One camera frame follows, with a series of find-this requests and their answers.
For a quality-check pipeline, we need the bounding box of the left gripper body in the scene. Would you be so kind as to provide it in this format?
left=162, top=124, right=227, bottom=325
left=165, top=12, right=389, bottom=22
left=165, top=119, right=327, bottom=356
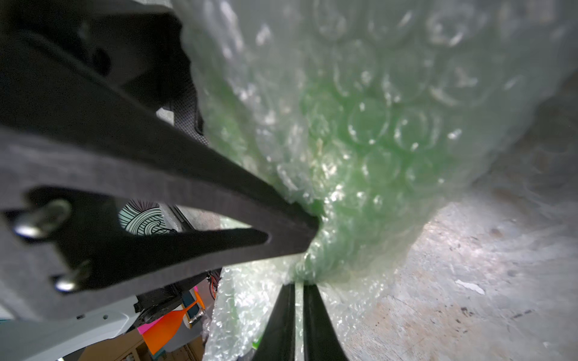
left=1, top=1, right=199, bottom=320

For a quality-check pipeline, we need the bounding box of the orange plastic wine glass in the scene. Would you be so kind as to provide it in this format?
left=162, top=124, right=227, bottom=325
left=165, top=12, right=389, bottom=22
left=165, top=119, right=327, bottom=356
left=138, top=302, right=197, bottom=355

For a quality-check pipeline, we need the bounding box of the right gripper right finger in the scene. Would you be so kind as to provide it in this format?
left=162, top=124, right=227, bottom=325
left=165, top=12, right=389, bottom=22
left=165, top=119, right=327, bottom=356
left=303, top=284, right=349, bottom=361

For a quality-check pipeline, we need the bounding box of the clear bubble wrap sheet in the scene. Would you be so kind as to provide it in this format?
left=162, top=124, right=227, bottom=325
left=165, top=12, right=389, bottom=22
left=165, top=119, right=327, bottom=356
left=172, top=1, right=577, bottom=360

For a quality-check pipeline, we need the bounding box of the green plastic wine glass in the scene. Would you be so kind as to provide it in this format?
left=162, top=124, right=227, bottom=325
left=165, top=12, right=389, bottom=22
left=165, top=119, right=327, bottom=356
left=207, top=84, right=443, bottom=281

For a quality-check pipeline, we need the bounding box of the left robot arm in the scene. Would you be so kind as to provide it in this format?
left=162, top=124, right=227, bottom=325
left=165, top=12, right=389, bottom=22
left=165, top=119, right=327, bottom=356
left=1, top=1, right=319, bottom=360

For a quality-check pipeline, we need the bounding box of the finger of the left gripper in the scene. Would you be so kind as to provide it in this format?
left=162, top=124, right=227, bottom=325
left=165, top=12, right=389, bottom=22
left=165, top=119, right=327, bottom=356
left=1, top=40, right=319, bottom=289

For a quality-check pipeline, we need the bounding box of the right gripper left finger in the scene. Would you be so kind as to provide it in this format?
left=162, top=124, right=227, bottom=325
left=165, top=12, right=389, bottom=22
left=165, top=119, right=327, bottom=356
left=252, top=284, right=296, bottom=361

